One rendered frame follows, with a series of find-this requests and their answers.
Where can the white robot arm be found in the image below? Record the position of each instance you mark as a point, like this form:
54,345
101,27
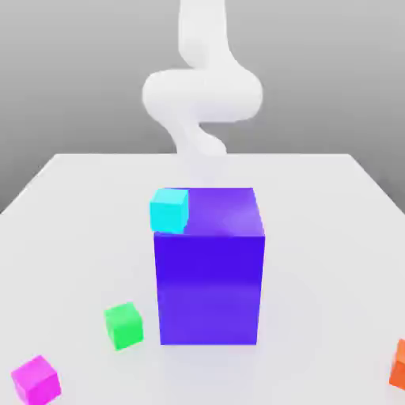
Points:
202,95

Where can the small cyan cube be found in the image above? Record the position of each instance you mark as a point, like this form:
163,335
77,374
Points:
167,212

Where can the small green cube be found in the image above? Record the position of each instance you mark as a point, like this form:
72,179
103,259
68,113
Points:
124,327

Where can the small magenta cube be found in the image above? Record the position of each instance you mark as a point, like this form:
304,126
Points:
36,381

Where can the small orange cube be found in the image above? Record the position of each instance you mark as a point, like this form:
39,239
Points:
399,367

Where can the large purple box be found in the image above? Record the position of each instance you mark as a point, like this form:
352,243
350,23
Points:
208,284

